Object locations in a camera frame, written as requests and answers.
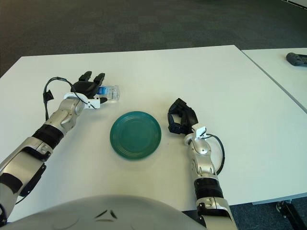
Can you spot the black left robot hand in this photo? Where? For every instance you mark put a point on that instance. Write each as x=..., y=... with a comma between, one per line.
x=85, y=87

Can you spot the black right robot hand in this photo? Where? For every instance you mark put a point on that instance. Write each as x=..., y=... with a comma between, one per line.
x=187, y=117

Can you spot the clear plastic water bottle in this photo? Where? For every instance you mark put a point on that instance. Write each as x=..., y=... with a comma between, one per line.
x=114, y=93

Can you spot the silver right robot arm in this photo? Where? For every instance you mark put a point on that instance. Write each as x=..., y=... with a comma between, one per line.
x=204, y=165

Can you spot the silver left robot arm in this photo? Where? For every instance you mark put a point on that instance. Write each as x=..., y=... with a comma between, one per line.
x=67, y=115

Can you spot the green round plate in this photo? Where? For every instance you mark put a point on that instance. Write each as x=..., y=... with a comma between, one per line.
x=135, y=135

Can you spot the white office table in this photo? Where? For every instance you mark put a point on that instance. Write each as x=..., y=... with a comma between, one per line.
x=275, y=72

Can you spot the grey handheld controller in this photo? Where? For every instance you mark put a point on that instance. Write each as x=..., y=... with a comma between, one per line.
x=296, y=58

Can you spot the silver robot torso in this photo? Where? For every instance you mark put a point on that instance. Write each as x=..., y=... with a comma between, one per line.
x=108, y=215

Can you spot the black table leg with caster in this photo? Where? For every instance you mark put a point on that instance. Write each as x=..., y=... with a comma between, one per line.
x=287, y=210

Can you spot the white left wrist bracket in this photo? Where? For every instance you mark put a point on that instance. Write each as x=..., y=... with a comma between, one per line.
x=93, y=103

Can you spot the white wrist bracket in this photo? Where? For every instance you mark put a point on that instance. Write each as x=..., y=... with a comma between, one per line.
x=199, y=131
x=93, y=103

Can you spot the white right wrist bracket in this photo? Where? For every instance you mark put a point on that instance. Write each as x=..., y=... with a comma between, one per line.
x=199, y=131

